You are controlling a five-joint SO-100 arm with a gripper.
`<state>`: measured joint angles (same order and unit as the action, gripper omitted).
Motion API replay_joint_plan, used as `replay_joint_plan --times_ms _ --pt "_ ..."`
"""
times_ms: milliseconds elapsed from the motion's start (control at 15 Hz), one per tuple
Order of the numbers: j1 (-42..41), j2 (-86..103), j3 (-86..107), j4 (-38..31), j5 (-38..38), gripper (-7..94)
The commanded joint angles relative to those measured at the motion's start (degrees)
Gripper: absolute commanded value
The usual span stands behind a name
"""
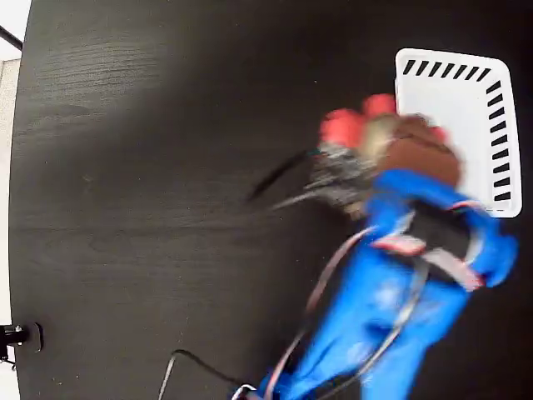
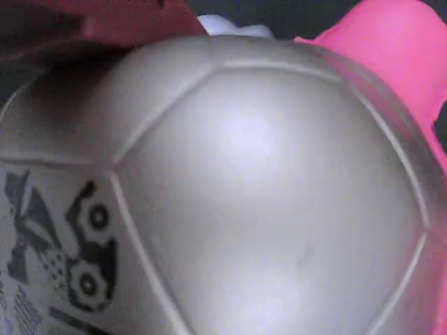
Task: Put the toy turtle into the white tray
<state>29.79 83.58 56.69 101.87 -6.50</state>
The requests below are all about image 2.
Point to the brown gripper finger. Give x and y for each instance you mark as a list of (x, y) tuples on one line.
[(104, 21)]

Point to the gold shell red turtle toy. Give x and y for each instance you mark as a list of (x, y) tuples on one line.
[(262, 192)]

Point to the white plastic basket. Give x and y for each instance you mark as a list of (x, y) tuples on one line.
[(230, 27)]

